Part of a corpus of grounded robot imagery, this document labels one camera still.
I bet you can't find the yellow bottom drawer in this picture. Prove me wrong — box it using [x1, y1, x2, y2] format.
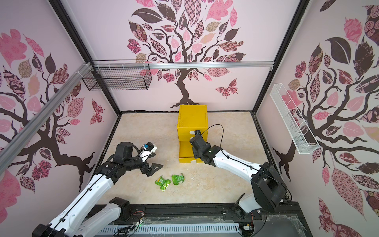
[179, 142, 203, 164]

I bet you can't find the green cookie packet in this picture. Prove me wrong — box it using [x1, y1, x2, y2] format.
[171, 174, 185, 185]
[155, 176, 171, 191]

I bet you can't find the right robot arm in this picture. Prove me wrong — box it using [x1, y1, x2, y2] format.
[190, 135, 287, 219]

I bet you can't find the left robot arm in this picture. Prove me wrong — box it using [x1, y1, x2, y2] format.
[32, 142, 163, 237]

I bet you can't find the yellow three-drawer cabinet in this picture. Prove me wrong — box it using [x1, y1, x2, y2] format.
[177, 104, 209, 164]

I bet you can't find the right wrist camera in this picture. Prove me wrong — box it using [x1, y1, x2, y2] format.
[190, 129, 202, 137]

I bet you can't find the black base frame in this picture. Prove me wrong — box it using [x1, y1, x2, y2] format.
[49, 197, 312, 237]

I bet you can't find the white slotted cable duct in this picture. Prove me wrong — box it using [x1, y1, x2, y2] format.
[96, 223, 241, 237]

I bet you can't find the black wire basket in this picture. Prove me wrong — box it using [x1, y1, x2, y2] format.
[83, 59, 153, 91]

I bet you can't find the white wire basket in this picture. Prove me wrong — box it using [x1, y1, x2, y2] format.
[269, 84, 321, 155]

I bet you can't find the aluminium rail back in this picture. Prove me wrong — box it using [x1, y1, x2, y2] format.
[94, 61, 274, 69]

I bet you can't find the aluminium rail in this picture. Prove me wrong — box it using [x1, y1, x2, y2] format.
[94, 61, 274, 69]
[1, 62, 92, 173]

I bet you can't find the aluminium rail left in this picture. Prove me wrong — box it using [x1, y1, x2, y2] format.
[1, 62, 92, 173]

